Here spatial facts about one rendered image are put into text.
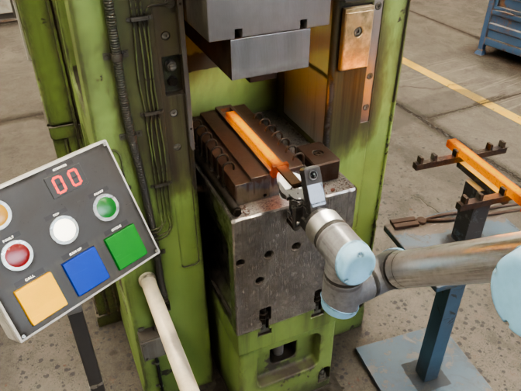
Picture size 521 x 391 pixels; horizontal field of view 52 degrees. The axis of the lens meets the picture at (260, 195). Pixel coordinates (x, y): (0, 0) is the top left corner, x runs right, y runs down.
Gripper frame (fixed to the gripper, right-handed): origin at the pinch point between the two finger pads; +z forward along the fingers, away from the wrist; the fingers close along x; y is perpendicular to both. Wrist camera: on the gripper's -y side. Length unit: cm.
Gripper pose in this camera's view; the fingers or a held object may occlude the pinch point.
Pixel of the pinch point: (284, 172)
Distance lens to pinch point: 138.4
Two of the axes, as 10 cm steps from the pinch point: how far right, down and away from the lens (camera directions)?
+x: 9.1, -2.4, 3.3
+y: -0.1, 8.0, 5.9
